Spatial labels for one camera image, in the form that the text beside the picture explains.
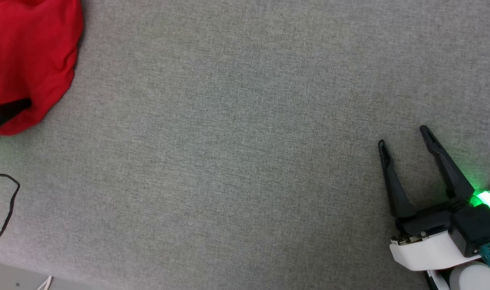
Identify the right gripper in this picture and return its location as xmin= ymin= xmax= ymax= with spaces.
xmin=378 ymin=125 xmax=490 ymax=271

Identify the red shirt with white sleeves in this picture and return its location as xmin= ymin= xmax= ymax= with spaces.
xmin=0 ymin=0 xmax=84 ymax=136

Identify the grey fabric sofa cushion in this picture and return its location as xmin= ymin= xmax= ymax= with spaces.
xmin=0 ymin=0 xmax=490 ymax=290

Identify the thin black cable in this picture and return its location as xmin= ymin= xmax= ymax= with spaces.
xmin=0 ymin=172 xmax=21 ymax=249

